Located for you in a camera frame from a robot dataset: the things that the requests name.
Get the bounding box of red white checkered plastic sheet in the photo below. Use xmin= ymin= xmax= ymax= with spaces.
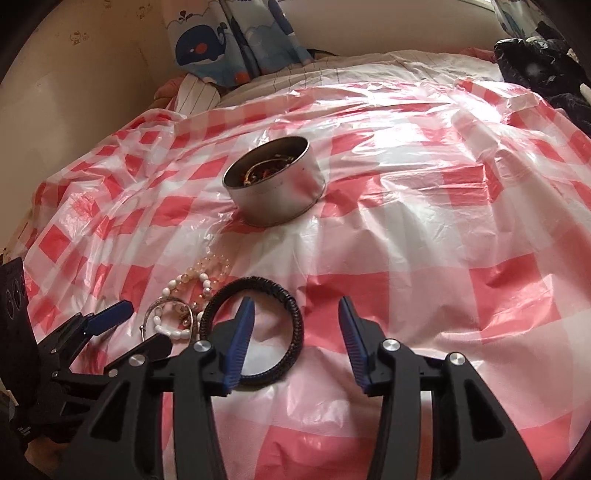
xmin=14 ymin=80 xmax=590 ymax=479

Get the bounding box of round silver metal tin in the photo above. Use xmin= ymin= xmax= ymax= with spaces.
xmin=222 ymin=136 xmax=325 ymax=227

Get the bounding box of black braided leather bracelet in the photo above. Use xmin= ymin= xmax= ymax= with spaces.
xmin=198 ymin=275 xmax=306 ymax=387

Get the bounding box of white bead bracelet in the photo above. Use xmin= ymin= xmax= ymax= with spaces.
xmin=151 ymin=272 xmax=216 ymax=343

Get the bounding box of blue whale curtain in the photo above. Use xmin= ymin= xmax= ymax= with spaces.
xmin=161 ymin=0 xmax=312 ymax=89

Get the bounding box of pink pillow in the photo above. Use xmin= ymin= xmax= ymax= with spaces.
xmin=149 ymin=74 xmax=186 ymax=111

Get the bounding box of pale pink bead bracelet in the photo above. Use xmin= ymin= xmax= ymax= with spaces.
xmin=177 ymin=250 xmax=233 ymax=289

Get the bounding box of silver metal bangle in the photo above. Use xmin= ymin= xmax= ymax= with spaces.
xmin=139 ymin=296 xmax=198 ymax=342

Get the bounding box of black jacket pile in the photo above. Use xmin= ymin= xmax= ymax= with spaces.
xmin=493 ymin=21 xmax=591 ymax=136

